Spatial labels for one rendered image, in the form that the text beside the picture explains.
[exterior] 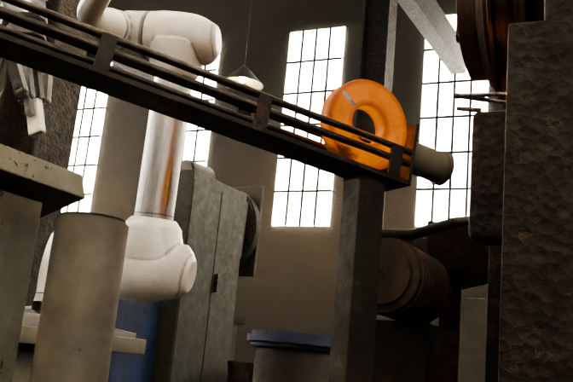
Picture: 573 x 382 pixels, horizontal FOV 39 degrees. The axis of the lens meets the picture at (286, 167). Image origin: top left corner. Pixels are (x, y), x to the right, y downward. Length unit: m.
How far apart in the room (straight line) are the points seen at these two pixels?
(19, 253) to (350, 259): 0.56
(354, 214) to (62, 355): 0.50
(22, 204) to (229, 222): 4.21
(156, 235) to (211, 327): 3.43
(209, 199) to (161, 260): 3.35
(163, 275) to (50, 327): 0.74
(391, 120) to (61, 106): 3.38
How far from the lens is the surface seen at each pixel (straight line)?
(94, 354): 1.34
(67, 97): 4.65
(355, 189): 1.31
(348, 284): 1.28
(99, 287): 1.34
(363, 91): 1.35
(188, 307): 5.22
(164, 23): 2.17
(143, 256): 2.06
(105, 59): 1.15
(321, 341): 2.71
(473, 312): 4.18
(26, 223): 1.47
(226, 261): 5.59
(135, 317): 5.06
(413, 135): 1.37
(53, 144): 4.54
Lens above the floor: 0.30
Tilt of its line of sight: 14 degrees up
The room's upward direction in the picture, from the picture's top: 5 degrees clockwise
